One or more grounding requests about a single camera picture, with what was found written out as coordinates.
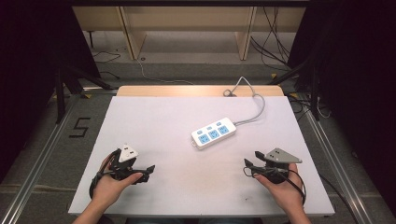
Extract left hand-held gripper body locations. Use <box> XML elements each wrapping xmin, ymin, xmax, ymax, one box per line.
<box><xmin>108</xmin><ymin>143</ymin><xmax>148</xmax><ymax>182</ymax></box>

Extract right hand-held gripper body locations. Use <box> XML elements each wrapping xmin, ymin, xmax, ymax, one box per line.
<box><xmin>254</xmin><ymin>147</ymin><xmax>304</xmax><ymax>185</ymax></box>

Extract person's left hand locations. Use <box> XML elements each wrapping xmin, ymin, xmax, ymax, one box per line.
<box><xmin>91</xmin><ymin>154</ymin><xmax>144</xmax><ymax>210</ymax></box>

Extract person's right hand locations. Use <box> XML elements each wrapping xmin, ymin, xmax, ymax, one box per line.
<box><xmin>253</xmin><ymin>162</ymin><xmax>305</xmax><ymax>217</ymax></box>

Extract white table board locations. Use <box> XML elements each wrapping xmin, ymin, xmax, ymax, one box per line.
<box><xmin>67</xmin><ymin>95</ymin><xmax>336</xmax><ymax>218</ymax></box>

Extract white blue power strip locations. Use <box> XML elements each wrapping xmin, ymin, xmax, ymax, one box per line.
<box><xmin>191</xmin><ymin>117</ymin><xmax>237</xmax><ymax>151</ymax></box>

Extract black metal stand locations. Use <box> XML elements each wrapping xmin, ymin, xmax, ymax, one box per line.
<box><xmin>54</xmin><ymin>60</ymin><xmax>114</xmax><ymax>125</ymax></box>
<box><xmin>266</xmin><ymin>52</ymin><xmax>321</xmax><ymax>121</ymax></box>

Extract black curtain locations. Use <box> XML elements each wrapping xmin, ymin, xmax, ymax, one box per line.
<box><xmin>0</xmin><ymin>0</ymin><xmax>102</xmax><ymax>185</ymax></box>
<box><xmin>286</xmin><ymin>0</ymin><xmax>396</xmax><ymax>216</ymax></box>

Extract beige wooden shelf unit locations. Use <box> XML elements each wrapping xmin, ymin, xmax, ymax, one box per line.
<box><xmin>72</xmin><ymin>6</ymin><xmax>308</xmax><ymax>62</ymax></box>

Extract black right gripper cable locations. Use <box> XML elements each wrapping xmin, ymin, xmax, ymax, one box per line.
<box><xmin>242</xmin><ymin>166</ymin><xmax>308</xmax><ymax>207</ymax></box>

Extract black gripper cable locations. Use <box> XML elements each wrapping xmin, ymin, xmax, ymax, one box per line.
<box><xmin>89</xmin><ymin>150</ymin><xmax>120</xmax><ymax>200</ymax></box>
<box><xmin>242</xmin><ymin>166</ymin><xmax>308</xmax><ymax>207</ymax></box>

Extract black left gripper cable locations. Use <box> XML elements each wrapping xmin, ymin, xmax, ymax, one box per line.
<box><xmin>89</xmin><ymin>150</ymin><xmax>120</xmax><ymax>200</ymax></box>

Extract grey power strip cable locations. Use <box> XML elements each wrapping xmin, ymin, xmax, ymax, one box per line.
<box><xmin>222</xmin><ymin>76</ymin><xmax>266</xmax><ymax>127</ymax></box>

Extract aluminium floor rail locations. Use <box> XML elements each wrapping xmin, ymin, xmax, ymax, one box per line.
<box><xmin>290</xmin><ymin>92</ymin><xmax>375</xmax><ymax>224</ymax></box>
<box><xmin>0</xmin><ymin>88</ymin><xmax>118</xmax><ymax>224</ymax></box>

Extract white floor cable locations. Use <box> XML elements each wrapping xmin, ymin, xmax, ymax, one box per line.
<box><xmin>135</xmin><ymin>58</ymin><xmax>194</xmax><ymax>86</ymax></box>

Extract bundle of black cables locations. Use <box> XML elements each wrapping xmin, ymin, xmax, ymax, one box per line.
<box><xmin>249</xmin><ymin>6</ymin><xmax>293</xmax><ymax>73</ymax></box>

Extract thin black floor cable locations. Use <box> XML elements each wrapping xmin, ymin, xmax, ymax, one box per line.
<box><xmin>91</xmin><ymin>50</ymin><xmax>121</xmax><ymax>80</ymax></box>

